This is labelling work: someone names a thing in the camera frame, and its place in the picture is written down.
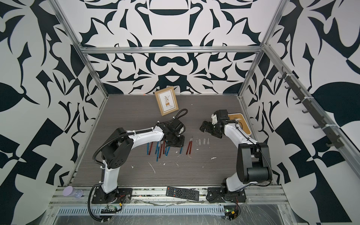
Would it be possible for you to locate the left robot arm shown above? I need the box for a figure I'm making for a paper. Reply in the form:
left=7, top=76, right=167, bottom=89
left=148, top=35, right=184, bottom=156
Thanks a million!
left=92, top=119, right=186, bottom=194

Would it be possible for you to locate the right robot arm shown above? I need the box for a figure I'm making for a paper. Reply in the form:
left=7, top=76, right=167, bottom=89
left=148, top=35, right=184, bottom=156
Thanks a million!
left=200, top=110, right=273, bottom=193

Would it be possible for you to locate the wooden picture frame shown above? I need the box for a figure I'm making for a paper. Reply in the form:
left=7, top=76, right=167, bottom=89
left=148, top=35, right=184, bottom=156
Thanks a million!
left=154, top=86, right=179, bottom=116

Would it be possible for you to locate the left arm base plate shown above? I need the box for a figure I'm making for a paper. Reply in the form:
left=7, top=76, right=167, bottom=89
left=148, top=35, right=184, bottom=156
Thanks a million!
left=91, top=187, right=133, bottom=204

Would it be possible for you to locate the white box with wooden lid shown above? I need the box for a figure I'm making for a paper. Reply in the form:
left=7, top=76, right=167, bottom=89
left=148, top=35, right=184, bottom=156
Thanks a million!
left=228, top=113, right=251, bottom=136

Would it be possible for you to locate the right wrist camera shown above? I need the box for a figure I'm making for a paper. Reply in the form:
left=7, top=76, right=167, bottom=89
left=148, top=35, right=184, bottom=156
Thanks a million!
left=211, top=113, right=218, bottom=125

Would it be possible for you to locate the white cable duct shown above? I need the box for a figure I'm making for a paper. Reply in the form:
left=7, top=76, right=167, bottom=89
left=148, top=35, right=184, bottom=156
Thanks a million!
left=57, top=205, right=225, bottom=216

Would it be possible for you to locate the red knife capped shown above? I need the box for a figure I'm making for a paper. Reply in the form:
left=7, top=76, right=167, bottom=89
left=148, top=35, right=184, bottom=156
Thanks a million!
left=158, top=142, right=163, bottom=159

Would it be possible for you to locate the black wall hook rail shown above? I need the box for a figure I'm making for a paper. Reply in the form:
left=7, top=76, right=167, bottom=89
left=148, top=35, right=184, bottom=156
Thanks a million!
left=279, top=67, right=345, bottom=149

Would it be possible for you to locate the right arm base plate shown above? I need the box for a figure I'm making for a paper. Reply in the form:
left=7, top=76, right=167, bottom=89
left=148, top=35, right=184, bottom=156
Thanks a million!
left=206, top=187, right=247, bottom=203

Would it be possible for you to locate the red carving knife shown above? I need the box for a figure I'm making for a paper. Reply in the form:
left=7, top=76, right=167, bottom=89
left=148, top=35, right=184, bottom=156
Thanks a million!
left=188, top=137, right=193, bottom=155
left=186, top=138, right=192, bottom=155

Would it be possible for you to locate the black remote control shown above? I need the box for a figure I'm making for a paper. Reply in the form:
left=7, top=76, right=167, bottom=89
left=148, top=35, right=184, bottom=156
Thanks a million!
left=166, top=186, right=200, bottom=201

